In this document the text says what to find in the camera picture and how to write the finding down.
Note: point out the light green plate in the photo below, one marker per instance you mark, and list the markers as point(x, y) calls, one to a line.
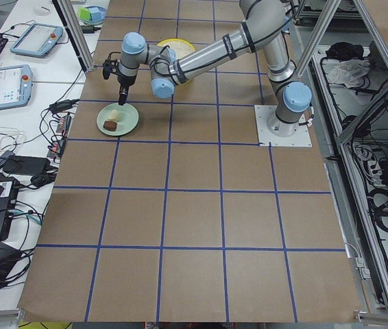
point(126, 123)

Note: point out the white cloth pile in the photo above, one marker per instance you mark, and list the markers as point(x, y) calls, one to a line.
point(350, 73)

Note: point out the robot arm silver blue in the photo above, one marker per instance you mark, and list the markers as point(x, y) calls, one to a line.
point(261, 29)

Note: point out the small black power brick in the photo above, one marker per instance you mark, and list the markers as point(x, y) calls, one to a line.
point(88, 29)

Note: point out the green foam block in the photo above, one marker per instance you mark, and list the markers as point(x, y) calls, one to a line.
point(84, 14)

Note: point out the black power adapter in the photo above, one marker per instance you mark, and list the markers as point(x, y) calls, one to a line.
point(25, 165)

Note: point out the blue teach pendant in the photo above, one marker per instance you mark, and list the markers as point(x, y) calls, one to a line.
point(38, 40)
point(15, 86)

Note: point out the upper blue teach pendant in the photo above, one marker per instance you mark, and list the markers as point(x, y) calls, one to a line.
point(38, 40)

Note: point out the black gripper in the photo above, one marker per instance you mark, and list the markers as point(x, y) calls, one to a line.
point(125, 79)

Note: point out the white steamed bun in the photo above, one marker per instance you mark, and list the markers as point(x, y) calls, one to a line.
point(114, 115)

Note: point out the brown steamed bun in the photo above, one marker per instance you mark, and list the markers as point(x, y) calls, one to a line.
point(110, 125)

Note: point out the aluminium frame post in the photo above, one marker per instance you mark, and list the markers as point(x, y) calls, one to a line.
point(73, 29)

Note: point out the blue foam block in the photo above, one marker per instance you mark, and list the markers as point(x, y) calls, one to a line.
point(95, 14)

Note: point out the lower blue teach pendant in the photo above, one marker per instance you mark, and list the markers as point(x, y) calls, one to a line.
point(15, 86)

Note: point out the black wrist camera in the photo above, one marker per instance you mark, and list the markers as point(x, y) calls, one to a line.
point(110, 66)

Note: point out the blue plate with blocks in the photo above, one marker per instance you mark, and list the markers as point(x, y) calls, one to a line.
point(103, 15)

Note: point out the yellow steamer layer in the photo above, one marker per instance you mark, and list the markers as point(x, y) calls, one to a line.
point(185, 81)
point(180, 47)

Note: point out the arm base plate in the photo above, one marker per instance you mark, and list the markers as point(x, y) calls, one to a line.
point(274, 133)

